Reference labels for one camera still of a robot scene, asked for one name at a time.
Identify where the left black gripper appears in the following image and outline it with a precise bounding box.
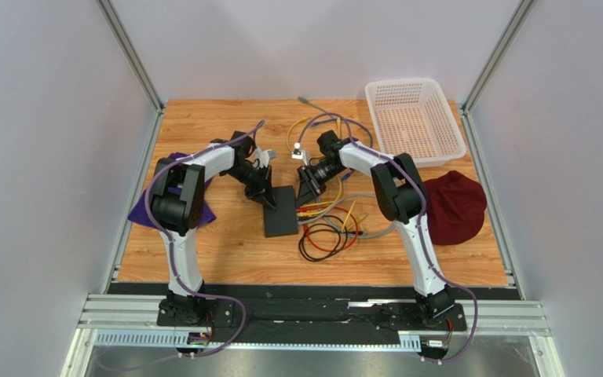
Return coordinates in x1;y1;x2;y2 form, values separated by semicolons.
225;163;276;210

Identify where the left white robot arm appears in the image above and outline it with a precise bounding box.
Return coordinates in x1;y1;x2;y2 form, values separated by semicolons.
144;132;277;322

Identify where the dark red cap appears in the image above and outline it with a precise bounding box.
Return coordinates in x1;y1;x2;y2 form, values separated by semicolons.
424;170;487;246

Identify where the white plastic basket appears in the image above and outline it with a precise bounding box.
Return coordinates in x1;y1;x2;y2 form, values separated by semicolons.
364;78;466;168

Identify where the black ethernet cable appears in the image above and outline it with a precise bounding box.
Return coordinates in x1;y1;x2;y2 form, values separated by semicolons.
298;211;367;262

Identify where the red ethernet cable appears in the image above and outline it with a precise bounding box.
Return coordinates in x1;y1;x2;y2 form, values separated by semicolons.
297;204;360;254

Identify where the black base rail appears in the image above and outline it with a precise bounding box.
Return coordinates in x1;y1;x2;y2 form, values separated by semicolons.
107;283;519;346

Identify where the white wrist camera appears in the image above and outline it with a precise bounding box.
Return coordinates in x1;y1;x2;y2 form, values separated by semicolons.
253;148;277;169
291;142;312;166

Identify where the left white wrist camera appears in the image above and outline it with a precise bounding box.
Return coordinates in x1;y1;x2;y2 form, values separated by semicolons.
253;148;277;169

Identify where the blue ethernet cable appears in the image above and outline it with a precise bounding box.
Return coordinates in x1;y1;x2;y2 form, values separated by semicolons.
309;118;375;183

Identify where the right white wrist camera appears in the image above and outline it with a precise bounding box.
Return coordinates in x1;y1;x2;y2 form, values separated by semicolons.
291;142;312;166

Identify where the purple cloth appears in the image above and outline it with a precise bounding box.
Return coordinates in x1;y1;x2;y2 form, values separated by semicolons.
127;152;217;229

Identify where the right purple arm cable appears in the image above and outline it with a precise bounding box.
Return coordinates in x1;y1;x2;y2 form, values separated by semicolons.
296;112;479;364

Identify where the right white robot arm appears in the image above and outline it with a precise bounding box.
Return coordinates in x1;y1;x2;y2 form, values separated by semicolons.
292;131;455;323

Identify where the grey ethernet cable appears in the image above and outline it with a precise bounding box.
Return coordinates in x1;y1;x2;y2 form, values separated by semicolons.
297;95;402;240

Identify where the black network switch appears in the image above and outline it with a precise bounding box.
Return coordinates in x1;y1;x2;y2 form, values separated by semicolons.
263;185;298;238

